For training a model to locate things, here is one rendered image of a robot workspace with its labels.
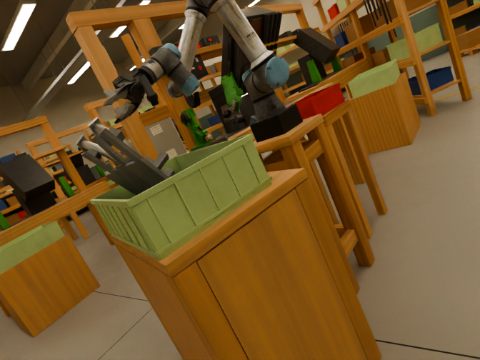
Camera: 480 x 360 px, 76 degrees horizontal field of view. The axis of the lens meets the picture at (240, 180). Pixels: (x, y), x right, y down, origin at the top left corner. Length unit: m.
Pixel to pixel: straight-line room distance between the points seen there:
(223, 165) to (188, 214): 0.17
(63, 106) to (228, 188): 12.05
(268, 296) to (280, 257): 0.11
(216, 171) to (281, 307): 0.44
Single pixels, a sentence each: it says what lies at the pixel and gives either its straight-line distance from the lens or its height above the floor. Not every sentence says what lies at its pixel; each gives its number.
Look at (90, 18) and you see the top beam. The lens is 2.31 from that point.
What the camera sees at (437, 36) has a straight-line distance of 4.52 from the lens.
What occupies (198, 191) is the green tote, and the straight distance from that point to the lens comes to 0.84.
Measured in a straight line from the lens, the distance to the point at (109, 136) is 0.87.
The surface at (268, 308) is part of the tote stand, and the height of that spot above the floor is 0.51.
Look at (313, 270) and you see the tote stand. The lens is 1.05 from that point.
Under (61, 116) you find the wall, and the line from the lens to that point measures 12.64.
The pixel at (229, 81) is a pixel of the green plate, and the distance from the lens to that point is 2.23.
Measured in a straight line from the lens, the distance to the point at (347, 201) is 1.66.
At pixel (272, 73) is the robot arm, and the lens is 1.33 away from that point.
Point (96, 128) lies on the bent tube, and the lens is 1.10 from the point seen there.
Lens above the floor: 1.05
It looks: 12 degrees down
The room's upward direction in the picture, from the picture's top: 25 degrees counter-clockwise
